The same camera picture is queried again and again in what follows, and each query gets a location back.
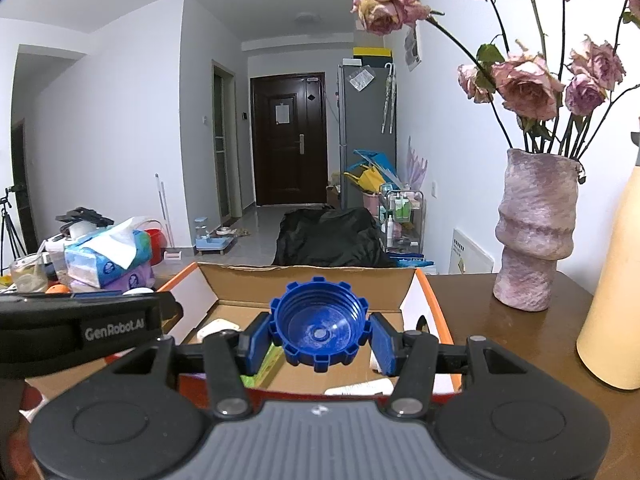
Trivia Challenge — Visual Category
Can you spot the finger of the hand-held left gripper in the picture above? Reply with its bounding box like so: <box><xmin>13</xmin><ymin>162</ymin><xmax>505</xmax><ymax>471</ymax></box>
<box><xmin>75</xmin><ymin>291</ymin><xmax>180</xmax><ymax>337</ymax></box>

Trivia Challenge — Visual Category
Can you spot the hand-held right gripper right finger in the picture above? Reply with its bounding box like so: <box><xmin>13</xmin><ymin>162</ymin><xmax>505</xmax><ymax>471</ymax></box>
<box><xmin>367</xmin><ymin>312</ymin><xmax>535</xmax><ymax>419</ymax></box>

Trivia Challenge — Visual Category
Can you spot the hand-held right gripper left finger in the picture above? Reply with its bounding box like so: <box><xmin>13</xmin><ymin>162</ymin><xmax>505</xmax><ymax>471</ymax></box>
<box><xmin>102</xmin><ymin>312</ymin><xmax>274</xmax><ymax>419</ymax></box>

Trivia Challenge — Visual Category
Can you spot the cream plug adapter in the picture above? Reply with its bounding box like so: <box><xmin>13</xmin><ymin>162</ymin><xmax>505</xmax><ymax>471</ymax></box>
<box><xmin>196</xmin><ymin>319</ymin><xmax>242</xmax><ymax>345</ymax></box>

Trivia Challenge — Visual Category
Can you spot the orange cardboard box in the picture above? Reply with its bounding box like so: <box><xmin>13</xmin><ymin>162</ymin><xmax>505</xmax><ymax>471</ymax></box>
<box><xmin>154</xmin><ymin>261</ymin><xmax>462</xmax><ymax>407</ymax></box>

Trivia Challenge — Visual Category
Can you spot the blue bottle cap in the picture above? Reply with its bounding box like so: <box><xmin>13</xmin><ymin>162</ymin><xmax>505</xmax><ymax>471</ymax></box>
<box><xmin>268</xmin><ymin>275</ymin><xmax>374</xmax><ymax>374</ymax></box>

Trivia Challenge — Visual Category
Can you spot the person's left hand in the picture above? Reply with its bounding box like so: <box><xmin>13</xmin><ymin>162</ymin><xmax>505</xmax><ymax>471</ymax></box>
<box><xmin>0</xmin><ymin>379</ymin><xmax>47</xmax><ymax>466</ymax></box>

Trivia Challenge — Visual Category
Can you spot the purple tissue pack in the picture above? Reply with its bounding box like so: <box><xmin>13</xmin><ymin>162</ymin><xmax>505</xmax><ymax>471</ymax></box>
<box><xmin>70</xmin><ymin>260</ymin><xmax>156</xmax><ymax>295</ymax></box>

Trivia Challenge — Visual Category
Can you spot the red bucket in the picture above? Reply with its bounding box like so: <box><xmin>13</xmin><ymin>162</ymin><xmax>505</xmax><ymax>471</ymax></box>
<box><xmin>144</xmin><ymin>228</ymin><xmax>166</xmax><ymax>266</ymax></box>

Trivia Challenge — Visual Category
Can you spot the clear glass cup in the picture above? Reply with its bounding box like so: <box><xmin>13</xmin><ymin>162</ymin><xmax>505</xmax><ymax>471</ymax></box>
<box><xmin>8</xmin><ymin>253</ymin><xmax>50</xmax><ymax>294</ymax></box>

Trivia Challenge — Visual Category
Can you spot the blue tissue pack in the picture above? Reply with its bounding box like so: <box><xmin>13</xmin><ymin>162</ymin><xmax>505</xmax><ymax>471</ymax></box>
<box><xmin>63</xmin><ymin>215</ymin><xmax>154</xmax><ymax>289</ymax></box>

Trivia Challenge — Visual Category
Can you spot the clear container with white lid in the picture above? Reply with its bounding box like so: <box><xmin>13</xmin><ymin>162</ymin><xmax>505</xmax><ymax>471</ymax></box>
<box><xmin>39</xmin><ymin>237</ymin><xmax>71</xmax><ymax>286</ymax></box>

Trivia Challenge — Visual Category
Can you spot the blue pet bowl tray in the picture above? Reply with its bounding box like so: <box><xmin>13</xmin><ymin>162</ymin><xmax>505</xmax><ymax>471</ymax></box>
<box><xmin>194</xmin><ymin>232</ymin><xmax>237</xmax><ymax>251</ymax></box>

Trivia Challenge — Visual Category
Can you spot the blue packet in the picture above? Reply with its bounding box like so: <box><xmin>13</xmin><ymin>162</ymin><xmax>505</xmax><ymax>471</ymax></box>
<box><xmin>389</xmin><ymin>252</ymin><xmax>435</xmax><ymax>269</ymax></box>

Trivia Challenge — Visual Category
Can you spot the black tripod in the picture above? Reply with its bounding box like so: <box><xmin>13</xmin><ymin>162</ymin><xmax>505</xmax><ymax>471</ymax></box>
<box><xmin>0</xmin><ymin>185</ymin><xmax>29</xmax><ymax>274</ymax></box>

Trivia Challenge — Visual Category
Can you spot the black clamp tool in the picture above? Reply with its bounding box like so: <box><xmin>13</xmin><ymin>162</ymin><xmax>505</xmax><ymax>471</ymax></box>
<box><xmin>54</xmin><ymin>206</ymin><xmax>115</xmax><ymax>229</ymax></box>

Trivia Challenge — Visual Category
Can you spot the white leaning board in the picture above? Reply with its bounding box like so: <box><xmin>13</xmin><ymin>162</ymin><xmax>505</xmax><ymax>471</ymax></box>
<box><xmin>451</xmin><ymin>228</ymin><xmax>496</xmax><ymax>275</ymax></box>

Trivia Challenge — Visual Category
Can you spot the yellow bag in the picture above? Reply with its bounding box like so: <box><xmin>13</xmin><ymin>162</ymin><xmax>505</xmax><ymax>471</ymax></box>
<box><xmin>344</xmin><ymin>167</ymin><xmax>384</xmax><ymax>194</ymax></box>

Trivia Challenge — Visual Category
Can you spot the purple feather decoration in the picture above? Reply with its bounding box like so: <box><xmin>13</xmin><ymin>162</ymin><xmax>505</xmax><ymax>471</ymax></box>
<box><xmin>405</xmin><ymin>135</ymin><xmax>429</xmax><ymax>191</ymax></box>

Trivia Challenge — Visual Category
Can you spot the blue folding rack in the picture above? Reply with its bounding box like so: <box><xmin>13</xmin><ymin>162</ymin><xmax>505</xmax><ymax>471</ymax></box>
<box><xmin>343</xmin><ymin>148</ymin><xmax>399</xmax><ymax>186</ymax></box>

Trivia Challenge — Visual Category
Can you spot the pink ribbed vase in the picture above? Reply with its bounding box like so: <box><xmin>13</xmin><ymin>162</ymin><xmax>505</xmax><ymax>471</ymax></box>
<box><xmin>493</xmin><ymin>148</ymin><xmax>586</xmax><ymax>313</ymax></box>

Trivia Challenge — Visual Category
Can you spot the dark brown entrance door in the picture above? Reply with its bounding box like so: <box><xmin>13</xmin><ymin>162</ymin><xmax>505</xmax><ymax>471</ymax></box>
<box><xmin>249</xmin><ymin>72</ymin><xmax>329</xmax><ymax>207</ymax></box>

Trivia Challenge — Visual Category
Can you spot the grey refrigerator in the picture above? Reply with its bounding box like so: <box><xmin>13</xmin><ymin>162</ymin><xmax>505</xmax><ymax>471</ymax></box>
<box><xmin>337</xmin><ymin>58</ymin><xmax>399</xmax><ymax>211</ymax></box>

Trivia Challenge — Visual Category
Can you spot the yellow thermos jug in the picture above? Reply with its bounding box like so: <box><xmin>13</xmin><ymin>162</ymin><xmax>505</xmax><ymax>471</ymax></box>
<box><xmin>575</xmin><ymin>129</ymin><xmax>640</xmax><ymax>391</ymax></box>

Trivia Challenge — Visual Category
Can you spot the folded white umbrella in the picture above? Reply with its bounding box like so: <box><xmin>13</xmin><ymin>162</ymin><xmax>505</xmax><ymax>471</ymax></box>
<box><xmin>380</xmin><ymin>63</ymin><xmax>398</xmax><ymax>135</ymax></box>

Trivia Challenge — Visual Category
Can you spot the clear plastic bag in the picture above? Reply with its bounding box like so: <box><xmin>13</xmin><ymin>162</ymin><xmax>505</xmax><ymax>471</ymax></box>
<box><xmin>348</xmin><ymin>67</ymin><xmax>376</xmax><ymax>92</ymax></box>

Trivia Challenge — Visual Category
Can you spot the bunch of dried pink roses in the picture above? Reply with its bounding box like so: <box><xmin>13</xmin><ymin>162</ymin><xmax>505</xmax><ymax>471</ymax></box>
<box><xmin>351</xmin><ymin>0</ymin><xmax>640</xmax><ymax>162</ymax></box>

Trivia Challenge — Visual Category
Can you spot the wire trolley with bottles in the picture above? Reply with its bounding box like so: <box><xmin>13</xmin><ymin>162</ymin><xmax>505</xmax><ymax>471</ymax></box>
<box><xmin>378</xmin><ymin>183</ymin><xmax>426</xmax><ymax>254</ymax></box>

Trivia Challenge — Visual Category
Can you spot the interior door frame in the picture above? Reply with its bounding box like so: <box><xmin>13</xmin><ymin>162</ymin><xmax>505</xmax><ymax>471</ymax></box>
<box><xmin>211</xmin><ymin>59</ymin><xmax>239</xmax><ymax>229</ymax></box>

